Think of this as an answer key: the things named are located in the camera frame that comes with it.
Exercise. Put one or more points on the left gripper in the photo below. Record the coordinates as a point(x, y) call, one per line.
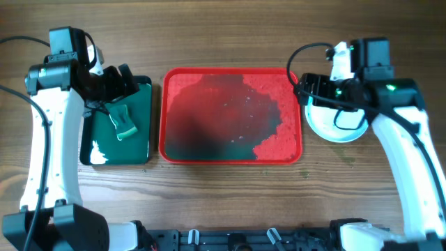
point(118, 90)

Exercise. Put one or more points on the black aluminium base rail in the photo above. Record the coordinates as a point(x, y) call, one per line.
point(313, 238)

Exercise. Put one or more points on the light blue plate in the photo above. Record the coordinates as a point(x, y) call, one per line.
point(335, 125)

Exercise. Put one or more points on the dark green rectangular tray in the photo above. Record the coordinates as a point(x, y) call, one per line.
point(100, 144)

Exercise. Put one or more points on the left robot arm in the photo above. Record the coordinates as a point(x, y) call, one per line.
point(68, 83)

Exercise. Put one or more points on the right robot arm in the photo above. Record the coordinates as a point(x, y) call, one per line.
point(362, 83)

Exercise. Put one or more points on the green sponge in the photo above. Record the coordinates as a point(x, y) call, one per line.
point(124, 126)

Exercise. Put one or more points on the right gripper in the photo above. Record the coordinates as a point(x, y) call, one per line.
point(320, 84)

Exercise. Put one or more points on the red plastic tray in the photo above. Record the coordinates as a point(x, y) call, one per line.
point(230, 116)

